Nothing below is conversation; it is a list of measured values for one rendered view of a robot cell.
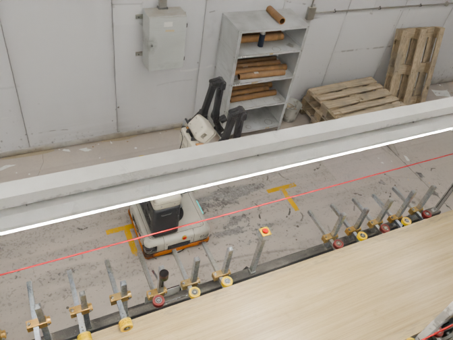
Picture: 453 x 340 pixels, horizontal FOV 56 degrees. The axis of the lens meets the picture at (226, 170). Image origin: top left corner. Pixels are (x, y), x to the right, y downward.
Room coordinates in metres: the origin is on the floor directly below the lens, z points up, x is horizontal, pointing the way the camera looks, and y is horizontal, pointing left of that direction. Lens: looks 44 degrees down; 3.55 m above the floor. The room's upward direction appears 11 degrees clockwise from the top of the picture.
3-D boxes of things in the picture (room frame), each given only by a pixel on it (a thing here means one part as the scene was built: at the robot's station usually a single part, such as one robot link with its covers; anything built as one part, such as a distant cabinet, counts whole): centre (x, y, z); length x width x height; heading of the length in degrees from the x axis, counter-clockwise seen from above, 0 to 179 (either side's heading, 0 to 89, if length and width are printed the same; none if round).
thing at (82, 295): (1.23, 0.71, 0.90); 0.04 x 0.04 x 0.48; 33
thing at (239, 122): (2.73, -0.03, 1.41); 0.11 x 0.06 x 0.43; 33
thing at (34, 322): (1.08, 0.94, 0.95); 0.14 x 0.06 x 0.05; 123
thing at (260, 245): (1.91, -0.36, 0.93); 0.05 x 0.05 x 0.45; 33
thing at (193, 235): (2.67, 0.47, 0.16); 0.67 x 0.64 x 0.25; 122
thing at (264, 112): (4.61, -0.11, 0.78); 0.90 x 0.45 x 1.55; 123
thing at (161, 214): (2.62, 0.55, 0.59); 0.55 x 0.34 x 0.83; 32
